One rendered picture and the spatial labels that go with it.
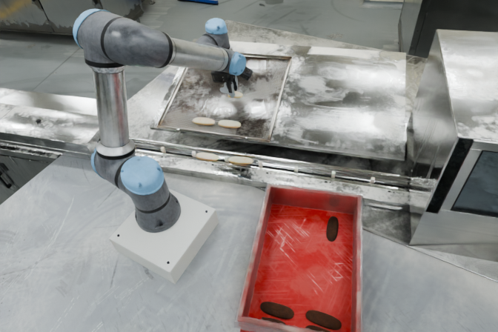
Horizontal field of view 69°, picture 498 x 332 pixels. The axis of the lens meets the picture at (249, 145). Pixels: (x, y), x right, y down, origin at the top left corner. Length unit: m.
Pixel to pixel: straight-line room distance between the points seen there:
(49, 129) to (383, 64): 1.50
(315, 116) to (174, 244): 0.76
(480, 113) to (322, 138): 0.62
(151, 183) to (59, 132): 0.74
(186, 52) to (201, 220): 0.54
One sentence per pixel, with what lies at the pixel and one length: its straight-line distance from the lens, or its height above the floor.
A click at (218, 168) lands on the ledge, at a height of 0.86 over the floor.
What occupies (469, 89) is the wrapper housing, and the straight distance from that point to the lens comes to 1.13.
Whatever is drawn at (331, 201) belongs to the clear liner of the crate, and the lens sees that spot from 1.29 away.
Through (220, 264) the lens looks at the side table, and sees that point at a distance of 1.24.
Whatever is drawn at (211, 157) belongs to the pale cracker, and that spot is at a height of 0.86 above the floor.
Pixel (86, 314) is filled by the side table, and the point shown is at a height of 0.82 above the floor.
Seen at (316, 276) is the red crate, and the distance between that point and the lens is 1.21.
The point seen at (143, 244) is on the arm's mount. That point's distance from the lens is 1.25.
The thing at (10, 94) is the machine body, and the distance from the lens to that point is 2.38.
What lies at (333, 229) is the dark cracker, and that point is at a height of 0.83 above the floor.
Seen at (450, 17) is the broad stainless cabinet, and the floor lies 0.72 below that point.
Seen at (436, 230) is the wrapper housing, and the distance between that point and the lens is 1.24.
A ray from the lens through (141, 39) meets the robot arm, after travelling 0.96.
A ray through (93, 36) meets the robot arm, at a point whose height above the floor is 1.49.
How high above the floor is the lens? 1.91
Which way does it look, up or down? 44 degrees down
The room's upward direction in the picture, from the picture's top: 6 degrees counter-clockwise
